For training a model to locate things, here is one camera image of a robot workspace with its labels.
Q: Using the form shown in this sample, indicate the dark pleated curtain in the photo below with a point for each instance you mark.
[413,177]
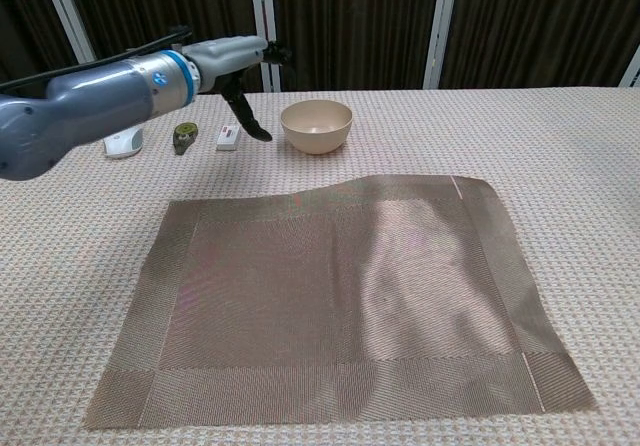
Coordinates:
[360,21]

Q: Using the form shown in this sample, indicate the beige woven tablecloth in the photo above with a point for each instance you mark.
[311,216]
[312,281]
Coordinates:
[550,136]

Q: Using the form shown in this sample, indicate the beige bowl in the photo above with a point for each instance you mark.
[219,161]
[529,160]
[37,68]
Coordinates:
[316,128]

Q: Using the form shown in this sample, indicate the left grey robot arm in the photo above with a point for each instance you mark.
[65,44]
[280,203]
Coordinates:
[90,106]

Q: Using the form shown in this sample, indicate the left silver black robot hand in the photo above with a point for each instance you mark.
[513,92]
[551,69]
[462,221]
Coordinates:
[225,61]

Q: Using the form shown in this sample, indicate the white metal frame post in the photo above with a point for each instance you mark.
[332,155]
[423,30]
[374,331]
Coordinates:
[65,11]
[264,6]
[440,31]
[631,71]

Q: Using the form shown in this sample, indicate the green correction tape dispenser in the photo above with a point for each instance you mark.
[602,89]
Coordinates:
[184,137]

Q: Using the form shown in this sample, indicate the white eraser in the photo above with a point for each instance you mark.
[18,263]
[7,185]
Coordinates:
[229,138]

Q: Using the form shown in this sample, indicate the white computer mouse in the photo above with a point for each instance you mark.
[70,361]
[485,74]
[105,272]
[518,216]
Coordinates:
[125,146]

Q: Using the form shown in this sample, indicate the brown woven placemat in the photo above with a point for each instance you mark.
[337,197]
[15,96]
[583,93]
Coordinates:
[325,306]

